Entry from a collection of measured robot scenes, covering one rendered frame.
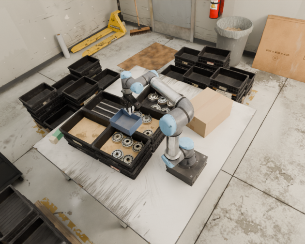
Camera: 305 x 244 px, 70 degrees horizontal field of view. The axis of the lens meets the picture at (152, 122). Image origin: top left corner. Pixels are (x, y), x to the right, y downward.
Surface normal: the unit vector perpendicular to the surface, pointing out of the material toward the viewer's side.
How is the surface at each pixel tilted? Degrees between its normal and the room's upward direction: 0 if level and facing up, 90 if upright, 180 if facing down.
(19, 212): 0
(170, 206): 0
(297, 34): 81
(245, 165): 0
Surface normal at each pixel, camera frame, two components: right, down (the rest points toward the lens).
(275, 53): -0.59, 0.45
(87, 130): -0.09, -0.67
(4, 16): 0.80, 0.40
